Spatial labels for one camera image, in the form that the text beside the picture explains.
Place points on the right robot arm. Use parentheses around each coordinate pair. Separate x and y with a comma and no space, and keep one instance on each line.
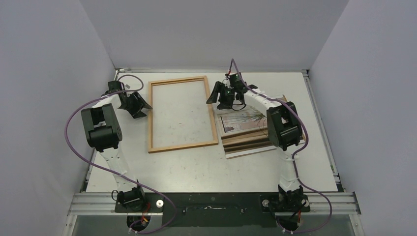
(291,197)

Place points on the brown backing board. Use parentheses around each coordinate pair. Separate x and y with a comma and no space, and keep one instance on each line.
(288,116)

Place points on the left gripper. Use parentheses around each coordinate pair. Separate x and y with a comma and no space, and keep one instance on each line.
(137,112)

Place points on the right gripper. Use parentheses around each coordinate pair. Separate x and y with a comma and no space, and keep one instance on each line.
(223,94)

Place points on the photo print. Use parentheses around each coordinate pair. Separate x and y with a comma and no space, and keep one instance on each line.
(256,129)

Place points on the aluminium rail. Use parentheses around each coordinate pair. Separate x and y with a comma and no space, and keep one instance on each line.
(340,203)

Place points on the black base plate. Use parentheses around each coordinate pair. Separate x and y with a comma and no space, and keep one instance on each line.
(263,209)

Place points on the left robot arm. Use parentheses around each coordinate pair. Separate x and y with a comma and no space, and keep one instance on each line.
(103,133)

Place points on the wooden picture frame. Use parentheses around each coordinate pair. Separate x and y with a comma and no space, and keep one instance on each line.
(201,107)

